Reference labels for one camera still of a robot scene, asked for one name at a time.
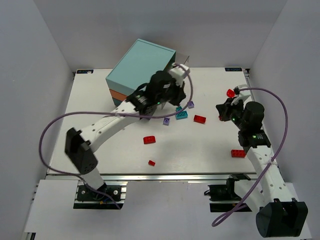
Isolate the red round arch lego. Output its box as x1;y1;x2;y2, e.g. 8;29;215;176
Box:
226;89;236;98

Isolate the red sloped lego brick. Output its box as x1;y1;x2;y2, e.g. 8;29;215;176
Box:
193;115;207;124

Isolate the clear top drawer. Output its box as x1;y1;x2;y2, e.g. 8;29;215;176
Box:
174;52;190;66

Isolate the small red lego wedge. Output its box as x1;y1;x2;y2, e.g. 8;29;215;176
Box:
148;160;156;167

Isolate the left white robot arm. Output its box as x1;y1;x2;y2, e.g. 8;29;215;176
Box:
64;67;189;192

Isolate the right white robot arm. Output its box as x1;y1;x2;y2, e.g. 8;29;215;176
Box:
216;98;308;238

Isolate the small teal lego brick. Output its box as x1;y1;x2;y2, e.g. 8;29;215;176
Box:
175;106;183;113

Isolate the purple lego brick right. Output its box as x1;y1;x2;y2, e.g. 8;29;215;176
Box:
187;101;195;109

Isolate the purple lego brick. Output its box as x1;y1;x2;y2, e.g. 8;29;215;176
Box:
187;101;195;109
163;117;170;126

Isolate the right blue table label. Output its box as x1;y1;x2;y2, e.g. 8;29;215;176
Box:
224;67;243;72

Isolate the blue table label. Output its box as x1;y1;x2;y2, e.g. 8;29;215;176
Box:
224;67;243;72
76;69;94;75

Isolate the teal orange drawer cabinet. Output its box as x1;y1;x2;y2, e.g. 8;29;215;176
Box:
106;39;176;119

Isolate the large teal lego brick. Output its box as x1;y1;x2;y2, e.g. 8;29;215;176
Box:
175;110;188;120

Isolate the purple lego brick left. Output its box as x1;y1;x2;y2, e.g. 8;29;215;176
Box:
163;117;170;126

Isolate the red 2x3 lego brick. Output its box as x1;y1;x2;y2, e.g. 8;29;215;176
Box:
230;149;246;158

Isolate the red curved lego centre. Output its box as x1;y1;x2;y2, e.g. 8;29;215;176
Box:
143;135;156;145

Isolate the left blue table label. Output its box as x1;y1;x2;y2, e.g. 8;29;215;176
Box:
76;69;94;75

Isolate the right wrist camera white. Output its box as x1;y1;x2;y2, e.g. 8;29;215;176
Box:
231;84;251;105

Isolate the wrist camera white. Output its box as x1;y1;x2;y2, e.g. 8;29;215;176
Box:
231;84;251;105
168;62;190;83

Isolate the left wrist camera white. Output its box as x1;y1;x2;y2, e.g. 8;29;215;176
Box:
168;62;190;83

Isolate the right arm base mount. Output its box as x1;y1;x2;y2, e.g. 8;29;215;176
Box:
204;173;264;213

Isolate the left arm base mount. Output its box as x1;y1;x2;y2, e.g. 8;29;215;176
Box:
73;177;125;210

